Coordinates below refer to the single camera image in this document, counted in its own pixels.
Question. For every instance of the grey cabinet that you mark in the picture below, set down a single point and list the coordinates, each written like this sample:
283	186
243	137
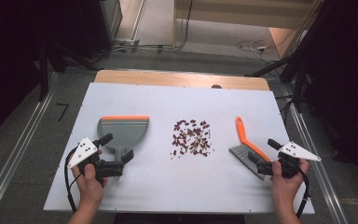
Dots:
112	15

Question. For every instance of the person's right hand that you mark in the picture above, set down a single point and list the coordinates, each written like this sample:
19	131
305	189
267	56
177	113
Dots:
284	188

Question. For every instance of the grey dustpan with orange lip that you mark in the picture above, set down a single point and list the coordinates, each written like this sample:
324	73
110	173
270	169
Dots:
124	133

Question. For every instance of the pile of red kidney beans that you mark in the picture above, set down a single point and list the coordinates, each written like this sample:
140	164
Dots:
192	137

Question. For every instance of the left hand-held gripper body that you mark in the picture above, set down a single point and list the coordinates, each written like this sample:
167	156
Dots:
84	151

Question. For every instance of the black stand legs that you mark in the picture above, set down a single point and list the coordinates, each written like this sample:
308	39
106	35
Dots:
43	74

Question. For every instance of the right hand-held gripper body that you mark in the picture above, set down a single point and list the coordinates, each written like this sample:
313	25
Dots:
296	151

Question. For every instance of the person's left hand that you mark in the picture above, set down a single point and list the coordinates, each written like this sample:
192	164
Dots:
90	188

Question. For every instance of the beige wooden furniture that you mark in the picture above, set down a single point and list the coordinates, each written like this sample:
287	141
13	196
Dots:
236	14

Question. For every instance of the aluminium floor rail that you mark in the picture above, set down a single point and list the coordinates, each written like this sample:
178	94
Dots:
21	137
320	174

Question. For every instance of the orange-brown board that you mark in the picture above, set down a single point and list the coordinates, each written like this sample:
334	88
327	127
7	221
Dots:
281	40

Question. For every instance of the dark curtain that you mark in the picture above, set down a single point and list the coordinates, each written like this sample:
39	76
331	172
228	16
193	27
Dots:
345	77
9	62

